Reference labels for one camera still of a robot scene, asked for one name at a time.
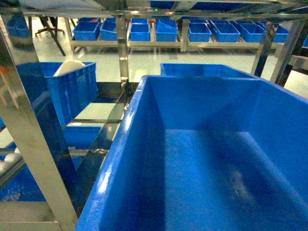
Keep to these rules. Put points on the blue bin lower left shelf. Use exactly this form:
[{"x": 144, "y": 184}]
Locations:
[{"x": 80, "y": 137}]

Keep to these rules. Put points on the stainless steel shelf frame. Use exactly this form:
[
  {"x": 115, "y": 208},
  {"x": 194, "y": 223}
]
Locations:
[{"x": 30, "y": 117}]

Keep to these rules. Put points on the blue crate with white plate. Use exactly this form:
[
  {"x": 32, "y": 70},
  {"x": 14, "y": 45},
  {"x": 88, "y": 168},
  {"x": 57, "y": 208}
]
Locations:
[{"x": 71, "y": 93}]

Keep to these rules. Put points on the far steel shelf rack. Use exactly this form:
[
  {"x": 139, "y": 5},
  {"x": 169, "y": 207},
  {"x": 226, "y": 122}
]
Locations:
[{"x": 182, "y": 42}]

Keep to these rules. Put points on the blue bin behind foreground bin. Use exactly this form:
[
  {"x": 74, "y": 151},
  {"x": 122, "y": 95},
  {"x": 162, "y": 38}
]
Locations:
[{"x": 202, "y": 70}]

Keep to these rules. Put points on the white round plate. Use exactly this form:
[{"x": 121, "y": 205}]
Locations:
[{"x": 69, "y": 66}]

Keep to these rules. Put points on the large blue foreground bin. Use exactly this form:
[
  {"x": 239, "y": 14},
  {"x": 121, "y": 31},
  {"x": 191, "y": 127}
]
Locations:
[{"x": 205, "y": 154}]

